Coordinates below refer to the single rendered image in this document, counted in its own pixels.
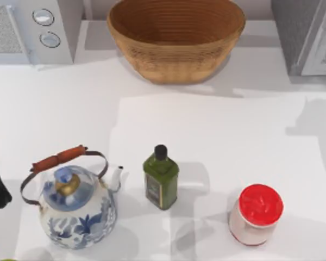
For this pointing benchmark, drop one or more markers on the green round object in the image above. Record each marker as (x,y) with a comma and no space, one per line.
(7,260)

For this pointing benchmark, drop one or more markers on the green bottle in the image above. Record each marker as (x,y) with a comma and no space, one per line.
(160,185)

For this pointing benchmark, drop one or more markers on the pale microwave oven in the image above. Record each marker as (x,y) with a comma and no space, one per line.
(30,32)

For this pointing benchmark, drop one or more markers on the brown woven basket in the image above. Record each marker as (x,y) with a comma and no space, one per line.
(176,40)

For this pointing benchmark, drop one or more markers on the round microwave knob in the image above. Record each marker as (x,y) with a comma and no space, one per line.
(43,17)
(50,39)

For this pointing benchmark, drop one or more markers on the blue and white kettle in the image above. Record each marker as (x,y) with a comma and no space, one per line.
(78,212)

